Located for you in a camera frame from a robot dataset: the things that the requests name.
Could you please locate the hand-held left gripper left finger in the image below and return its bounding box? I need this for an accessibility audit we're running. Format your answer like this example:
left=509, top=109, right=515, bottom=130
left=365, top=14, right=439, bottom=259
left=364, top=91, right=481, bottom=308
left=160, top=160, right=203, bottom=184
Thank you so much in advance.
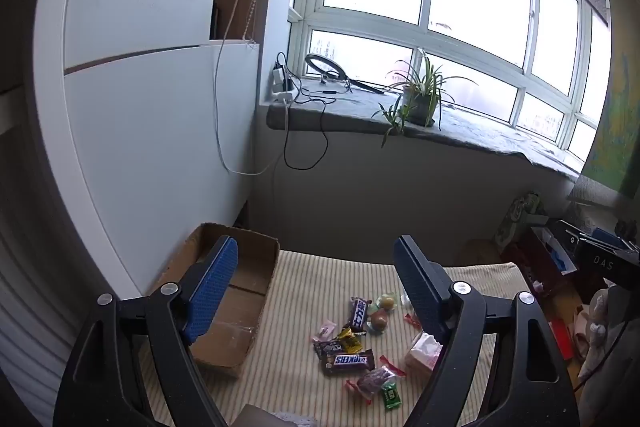
left=52, top=236, right=240, bottom=427

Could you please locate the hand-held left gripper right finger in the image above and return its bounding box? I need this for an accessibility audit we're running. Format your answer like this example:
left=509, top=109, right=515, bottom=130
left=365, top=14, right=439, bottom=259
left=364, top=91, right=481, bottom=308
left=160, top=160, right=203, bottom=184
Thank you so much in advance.
left=393, top=234, right=581, bottom=427

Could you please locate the brown cardboard box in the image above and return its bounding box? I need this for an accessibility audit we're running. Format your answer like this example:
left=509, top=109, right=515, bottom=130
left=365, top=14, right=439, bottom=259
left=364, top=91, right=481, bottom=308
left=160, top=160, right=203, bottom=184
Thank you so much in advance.
left=150, top=223, right=281, bottom=379

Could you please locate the pink white snack packet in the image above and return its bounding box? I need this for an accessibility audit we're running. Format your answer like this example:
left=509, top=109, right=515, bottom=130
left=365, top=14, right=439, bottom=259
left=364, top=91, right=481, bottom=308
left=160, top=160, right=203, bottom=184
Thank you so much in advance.
left=404, top=332, right=443, bottom=375

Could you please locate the yellow candy packet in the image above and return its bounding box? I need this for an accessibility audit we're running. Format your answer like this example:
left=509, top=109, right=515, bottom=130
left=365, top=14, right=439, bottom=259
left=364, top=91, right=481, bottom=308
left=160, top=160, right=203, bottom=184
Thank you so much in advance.
left=336, top=327, right=363, bottom=354

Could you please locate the brown jelly in red packet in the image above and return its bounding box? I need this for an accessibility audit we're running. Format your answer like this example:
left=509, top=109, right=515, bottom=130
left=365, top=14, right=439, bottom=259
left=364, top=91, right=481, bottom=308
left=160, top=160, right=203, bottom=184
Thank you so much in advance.
left=367, top=308, right=391, bottom=334

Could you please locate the brown chocolate bar blue print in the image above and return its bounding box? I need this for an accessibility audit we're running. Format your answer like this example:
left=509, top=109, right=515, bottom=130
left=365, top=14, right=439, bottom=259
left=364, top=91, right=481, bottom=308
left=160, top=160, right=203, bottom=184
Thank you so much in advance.
left=346, top=297, right=373, bottom=334

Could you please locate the striped table cloth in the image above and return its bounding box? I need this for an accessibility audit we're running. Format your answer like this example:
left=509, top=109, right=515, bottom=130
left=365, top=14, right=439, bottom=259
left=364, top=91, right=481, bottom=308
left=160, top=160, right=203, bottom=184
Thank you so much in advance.
left=135, top=249, right=536, bottom=427

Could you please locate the brown chocolate bar white print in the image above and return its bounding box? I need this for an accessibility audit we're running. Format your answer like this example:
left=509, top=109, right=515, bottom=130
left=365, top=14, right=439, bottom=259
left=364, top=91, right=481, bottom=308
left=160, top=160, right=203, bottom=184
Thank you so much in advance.
left=322, top=349, right=376, bottom=376

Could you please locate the red clear wrapped candy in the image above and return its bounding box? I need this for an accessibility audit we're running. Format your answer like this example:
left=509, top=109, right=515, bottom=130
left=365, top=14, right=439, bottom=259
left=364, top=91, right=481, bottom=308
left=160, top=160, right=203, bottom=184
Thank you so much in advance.
left=345, top=355, right=407, bottom=405

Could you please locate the pink candy packet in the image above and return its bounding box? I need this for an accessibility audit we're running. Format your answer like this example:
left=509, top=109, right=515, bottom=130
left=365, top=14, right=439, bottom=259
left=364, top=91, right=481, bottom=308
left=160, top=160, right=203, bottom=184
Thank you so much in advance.
left=312, top=320, right=337, bottom=343

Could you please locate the dark brown snack bar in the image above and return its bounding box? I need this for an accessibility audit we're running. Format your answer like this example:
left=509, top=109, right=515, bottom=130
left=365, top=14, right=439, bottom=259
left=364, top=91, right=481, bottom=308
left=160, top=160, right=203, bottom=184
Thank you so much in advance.
left=313, top=339, right=346, bottom=359

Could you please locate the green white patterned bag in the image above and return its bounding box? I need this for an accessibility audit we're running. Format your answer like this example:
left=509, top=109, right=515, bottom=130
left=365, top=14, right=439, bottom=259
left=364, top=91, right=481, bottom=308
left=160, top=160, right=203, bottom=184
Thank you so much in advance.
left=495, top=192, right=547, bottom=253

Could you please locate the red cardboard box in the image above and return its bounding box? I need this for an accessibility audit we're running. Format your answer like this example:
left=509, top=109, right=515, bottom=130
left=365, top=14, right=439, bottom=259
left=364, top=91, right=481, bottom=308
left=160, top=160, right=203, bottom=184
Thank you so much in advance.
left=500, top=227, right=581, bottom=303

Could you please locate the grey plastic bag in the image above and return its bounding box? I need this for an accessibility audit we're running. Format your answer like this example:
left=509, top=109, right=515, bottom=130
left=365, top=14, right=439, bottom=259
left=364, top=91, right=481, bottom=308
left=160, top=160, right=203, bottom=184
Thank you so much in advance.
left=240, top=404, right=321, bottom=427

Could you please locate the grey stone windowsill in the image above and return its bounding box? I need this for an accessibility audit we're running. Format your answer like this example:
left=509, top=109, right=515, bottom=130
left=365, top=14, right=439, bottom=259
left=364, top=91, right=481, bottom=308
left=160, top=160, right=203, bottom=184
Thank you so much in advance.
left=266, top=77, right=596, bottom=182

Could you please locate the beige plush toy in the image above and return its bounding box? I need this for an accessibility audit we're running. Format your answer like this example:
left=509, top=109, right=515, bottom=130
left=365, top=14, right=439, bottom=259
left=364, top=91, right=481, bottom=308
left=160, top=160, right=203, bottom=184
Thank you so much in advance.
left=575, top=287, right=626, bottom=358

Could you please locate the black storage box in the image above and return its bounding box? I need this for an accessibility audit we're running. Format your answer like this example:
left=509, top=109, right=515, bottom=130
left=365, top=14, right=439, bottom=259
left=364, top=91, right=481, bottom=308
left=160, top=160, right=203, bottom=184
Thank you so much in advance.
left=570, top=229, right=640, bottom=280

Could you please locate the potted spider plant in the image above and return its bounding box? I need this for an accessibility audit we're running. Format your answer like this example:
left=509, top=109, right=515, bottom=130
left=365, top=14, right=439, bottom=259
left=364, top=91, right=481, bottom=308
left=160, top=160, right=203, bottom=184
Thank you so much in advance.
left=372, top=49, right=478, bottom=148

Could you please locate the white wardrobe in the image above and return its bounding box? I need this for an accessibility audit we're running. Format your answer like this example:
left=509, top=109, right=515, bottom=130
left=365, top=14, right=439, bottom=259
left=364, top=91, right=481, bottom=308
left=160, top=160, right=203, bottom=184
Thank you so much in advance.
left=32, top=0, right=261, bottom=303

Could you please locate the white power strip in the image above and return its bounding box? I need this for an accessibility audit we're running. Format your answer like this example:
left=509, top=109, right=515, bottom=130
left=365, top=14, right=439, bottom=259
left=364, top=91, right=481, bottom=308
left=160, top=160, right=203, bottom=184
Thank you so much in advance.
left=271, top=62, right=297, bottom=104

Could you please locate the white cable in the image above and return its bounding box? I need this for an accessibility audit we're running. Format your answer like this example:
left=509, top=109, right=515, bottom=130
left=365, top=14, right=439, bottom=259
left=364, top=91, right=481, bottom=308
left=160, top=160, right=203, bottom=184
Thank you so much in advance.
left=212, top=0, right=292, bottom=175

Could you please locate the black cable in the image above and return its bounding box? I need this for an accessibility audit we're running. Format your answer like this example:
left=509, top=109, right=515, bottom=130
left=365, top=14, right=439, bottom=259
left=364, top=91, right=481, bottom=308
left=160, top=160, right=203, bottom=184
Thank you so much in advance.
left=276, top=52, right=351, bottom=170

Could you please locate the black ring light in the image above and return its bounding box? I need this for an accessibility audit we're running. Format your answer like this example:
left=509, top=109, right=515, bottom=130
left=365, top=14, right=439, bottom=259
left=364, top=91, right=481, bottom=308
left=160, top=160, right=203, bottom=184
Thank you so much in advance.
left=305, top=53, right=386, bottom=95

